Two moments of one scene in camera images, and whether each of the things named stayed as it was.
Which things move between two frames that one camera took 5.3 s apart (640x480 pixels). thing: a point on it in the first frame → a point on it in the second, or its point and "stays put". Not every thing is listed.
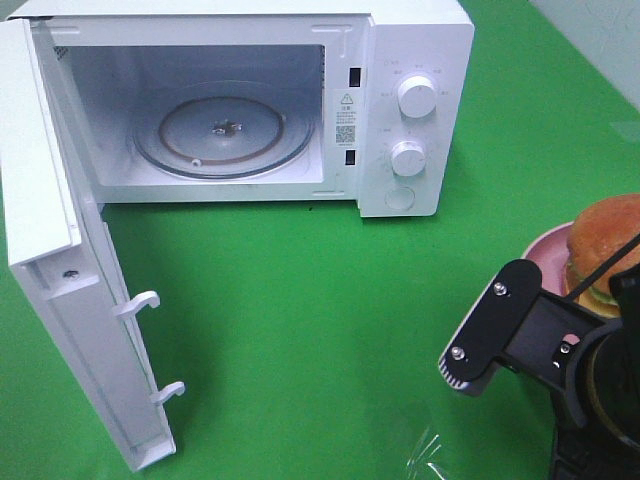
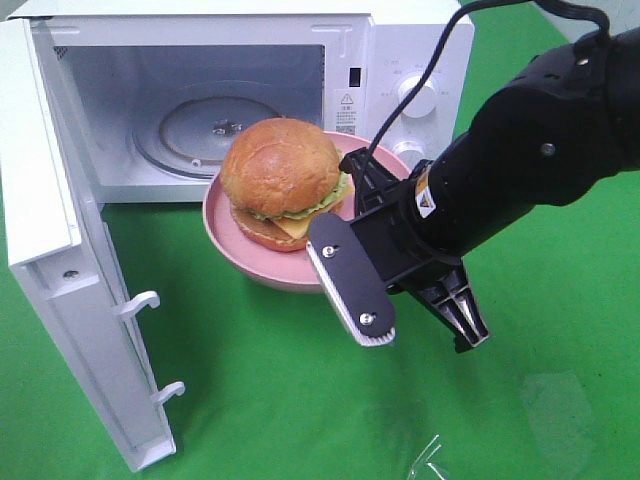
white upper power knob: [416, 96] stays put
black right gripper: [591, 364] → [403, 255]
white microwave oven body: [264, 100] stays put
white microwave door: [63, 252] stays put
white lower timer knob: [408, 158] stays put
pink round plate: [547, 251] → [292, 269]
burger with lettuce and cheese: [600, 230] → [277, 176]
